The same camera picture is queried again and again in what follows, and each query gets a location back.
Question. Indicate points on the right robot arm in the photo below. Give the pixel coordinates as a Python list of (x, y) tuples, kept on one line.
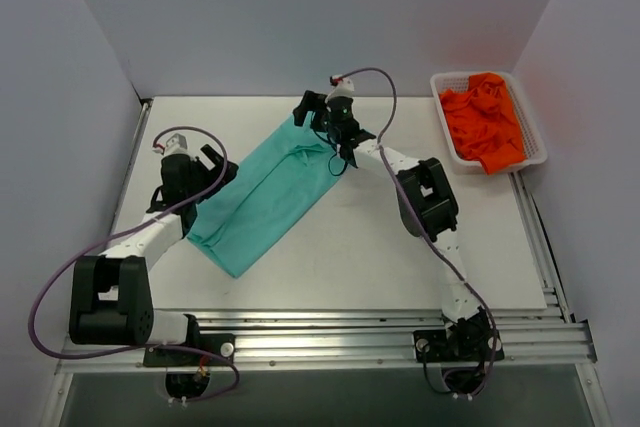
[(426, 202)]

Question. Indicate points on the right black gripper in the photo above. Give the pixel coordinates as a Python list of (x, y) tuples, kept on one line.
[(314, 110)]

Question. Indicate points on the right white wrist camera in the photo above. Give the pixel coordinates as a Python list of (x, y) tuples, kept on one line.
[(341, 87)]

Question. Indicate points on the orange t-shirt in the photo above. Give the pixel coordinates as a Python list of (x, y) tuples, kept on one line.
[(483, 124)]

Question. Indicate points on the aluminium mounting rail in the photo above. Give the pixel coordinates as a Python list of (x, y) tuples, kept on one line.
[(314, 340)]

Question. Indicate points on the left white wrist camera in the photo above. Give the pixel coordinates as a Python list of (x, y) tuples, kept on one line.
[(174, 145)]

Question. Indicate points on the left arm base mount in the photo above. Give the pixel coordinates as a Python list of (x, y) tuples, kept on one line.
[(189, 367)]

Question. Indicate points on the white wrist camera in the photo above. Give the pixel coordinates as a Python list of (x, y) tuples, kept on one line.
[(341, 87), (174, 145)]

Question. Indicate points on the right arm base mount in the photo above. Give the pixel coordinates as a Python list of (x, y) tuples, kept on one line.
[(454, 366)]

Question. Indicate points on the teal t-shirt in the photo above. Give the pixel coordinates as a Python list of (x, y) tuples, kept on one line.
[(275, 186)]

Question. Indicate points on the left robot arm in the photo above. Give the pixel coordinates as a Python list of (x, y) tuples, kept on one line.
[(111, 301)]

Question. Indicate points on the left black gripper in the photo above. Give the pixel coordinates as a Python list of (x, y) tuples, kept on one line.
[(211, 167)]

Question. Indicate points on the white plastic basket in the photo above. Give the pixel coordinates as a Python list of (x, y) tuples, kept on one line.
[(534, 147)]

